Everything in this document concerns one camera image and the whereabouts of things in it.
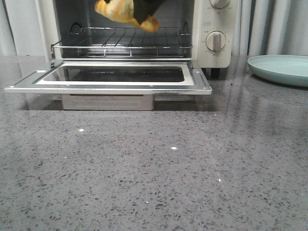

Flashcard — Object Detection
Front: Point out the metal wire oven rack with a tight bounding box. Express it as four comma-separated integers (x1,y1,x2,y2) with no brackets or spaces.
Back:
51,27,193,59

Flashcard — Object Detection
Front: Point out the cream Toshiba toaster oven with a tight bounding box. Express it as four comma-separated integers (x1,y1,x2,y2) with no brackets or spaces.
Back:
35,0,239,111

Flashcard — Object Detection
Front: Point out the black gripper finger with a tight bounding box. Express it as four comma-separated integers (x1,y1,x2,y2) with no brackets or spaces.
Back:
103,0,165,25

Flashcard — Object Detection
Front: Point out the golden bread roll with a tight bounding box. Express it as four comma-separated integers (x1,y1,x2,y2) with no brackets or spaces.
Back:
95,0,164,32

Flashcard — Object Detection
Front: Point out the lower cream oven knob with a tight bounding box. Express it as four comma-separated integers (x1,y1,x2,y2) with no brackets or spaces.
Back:
205,31,226,52

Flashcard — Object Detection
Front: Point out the cream oven knob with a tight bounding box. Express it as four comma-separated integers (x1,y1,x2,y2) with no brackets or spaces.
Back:
205,31,226,52
209,0,230,9

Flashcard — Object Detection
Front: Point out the upper cream oven knob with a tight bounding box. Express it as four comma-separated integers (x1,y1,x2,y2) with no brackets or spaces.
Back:
209,0,230,9

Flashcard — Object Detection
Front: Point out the glass oven door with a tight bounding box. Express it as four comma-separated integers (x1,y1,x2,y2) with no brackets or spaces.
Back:
4,60,213,111

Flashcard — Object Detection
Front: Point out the teal round plate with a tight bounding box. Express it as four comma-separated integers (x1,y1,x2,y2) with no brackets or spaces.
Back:
247,55,308,88

